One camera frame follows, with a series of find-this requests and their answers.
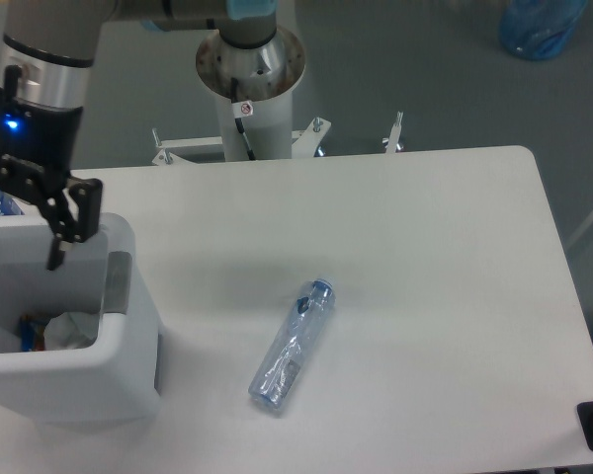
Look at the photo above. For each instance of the white trash can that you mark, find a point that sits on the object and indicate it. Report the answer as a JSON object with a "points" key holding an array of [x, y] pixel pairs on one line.
{"points": [[114, 374]]}

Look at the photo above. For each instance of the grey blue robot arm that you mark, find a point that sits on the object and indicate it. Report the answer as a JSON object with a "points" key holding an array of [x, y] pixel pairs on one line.
{"points": [[49, 48]]}

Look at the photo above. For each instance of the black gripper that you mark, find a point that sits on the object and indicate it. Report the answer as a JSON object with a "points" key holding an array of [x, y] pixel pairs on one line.
{"points": [[36, 144]]}

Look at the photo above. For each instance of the colourful snack wrapper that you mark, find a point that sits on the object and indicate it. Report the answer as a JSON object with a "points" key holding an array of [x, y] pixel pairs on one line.
{"points": [[32, 328]]}

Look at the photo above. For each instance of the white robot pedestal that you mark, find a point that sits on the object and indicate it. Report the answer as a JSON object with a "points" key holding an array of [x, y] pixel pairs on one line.
{"points": [[253, 92]]}

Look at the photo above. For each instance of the white paper tissue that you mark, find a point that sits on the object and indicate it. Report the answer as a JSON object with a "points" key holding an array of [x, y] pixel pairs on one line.
{"points": [[71, 331]]}

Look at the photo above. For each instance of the clear plastic water bottle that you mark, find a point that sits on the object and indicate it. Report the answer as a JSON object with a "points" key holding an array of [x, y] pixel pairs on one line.
{"points": [[293, 344]]}

